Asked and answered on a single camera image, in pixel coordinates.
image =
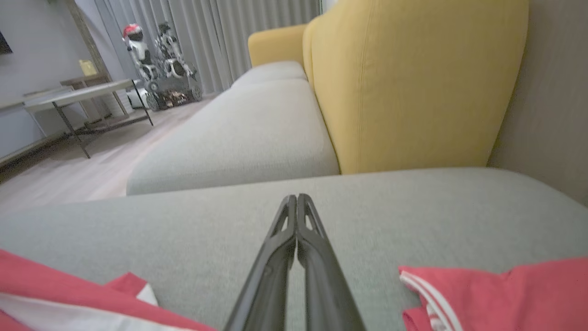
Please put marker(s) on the red shorts white waistband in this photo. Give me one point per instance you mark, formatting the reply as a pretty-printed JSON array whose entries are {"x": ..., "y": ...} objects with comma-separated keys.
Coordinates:
[{"x": 46, "y": 285}]

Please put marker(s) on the white robot black head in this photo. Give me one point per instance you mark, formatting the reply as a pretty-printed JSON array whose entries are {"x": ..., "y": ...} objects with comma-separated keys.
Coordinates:
[{"x": 172, "y": 50}]

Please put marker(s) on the grey wheeled cart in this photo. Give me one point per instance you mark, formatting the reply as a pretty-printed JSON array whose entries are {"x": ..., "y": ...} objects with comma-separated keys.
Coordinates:
[{"x": 172, "y": 89}]

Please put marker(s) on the grey pleated curtain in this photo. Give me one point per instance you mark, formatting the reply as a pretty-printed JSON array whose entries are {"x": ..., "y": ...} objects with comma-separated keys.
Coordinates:
[{"x": 206, "y": 32}]

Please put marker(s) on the grey sofa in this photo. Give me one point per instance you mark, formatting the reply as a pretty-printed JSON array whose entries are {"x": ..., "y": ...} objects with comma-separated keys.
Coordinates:
[{"x": 413, "y": 216}]

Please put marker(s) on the small yellow box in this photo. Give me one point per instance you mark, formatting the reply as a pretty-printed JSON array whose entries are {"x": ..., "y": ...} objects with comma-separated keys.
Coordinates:
[{"x": 88, "y": 68}]

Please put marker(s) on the dark wall screen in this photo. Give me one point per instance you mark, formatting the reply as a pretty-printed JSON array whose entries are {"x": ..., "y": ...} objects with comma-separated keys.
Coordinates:
[{"x": 4, "y": 43}]

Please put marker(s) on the white robot red helmet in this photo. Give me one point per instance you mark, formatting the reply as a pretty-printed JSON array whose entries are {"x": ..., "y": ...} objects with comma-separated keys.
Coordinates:
[{"x": 138, "y": 48}]

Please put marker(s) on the taupe sofa backrest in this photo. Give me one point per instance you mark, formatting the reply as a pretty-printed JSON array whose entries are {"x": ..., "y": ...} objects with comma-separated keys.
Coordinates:
[{"x": 551, "y": 92}]

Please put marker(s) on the grey sofa seat cushion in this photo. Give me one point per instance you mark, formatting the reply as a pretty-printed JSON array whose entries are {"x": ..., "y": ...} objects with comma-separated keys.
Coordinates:
[
  {"x": 239, "y": 138},
  {"x": 271, "y": 71}
]

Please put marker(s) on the red basketball jersey white trim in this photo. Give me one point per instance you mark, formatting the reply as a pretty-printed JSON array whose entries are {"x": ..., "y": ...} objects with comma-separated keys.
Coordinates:
[{"x": 505, "y": 299}]

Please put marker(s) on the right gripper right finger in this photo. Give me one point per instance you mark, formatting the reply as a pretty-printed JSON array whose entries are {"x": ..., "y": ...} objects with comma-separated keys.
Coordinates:
[{"x": 326, "y": 289}]

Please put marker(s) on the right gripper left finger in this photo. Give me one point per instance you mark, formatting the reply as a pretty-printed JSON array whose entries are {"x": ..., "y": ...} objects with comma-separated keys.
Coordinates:
[{"x": 266, "y": 285}]

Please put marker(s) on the small white box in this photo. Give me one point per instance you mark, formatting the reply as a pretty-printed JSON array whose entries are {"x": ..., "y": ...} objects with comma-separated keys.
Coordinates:
[{"x": 137, "y": 99}]

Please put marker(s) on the yellow sofa backrest cushion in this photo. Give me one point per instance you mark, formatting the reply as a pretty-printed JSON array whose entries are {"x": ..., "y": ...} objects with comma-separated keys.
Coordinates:
[
  {"x": 413, "y": 82},
  {"x": 275, "y": 43}
]

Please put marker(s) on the wooden shelf cabinet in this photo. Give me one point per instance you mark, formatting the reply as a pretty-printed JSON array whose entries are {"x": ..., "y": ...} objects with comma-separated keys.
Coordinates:
[{"x": 87, "y": 82}]

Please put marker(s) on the grey table black legs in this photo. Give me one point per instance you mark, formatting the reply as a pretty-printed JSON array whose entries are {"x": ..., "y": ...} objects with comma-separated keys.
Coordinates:
[{"x": 78, "y": 94}]

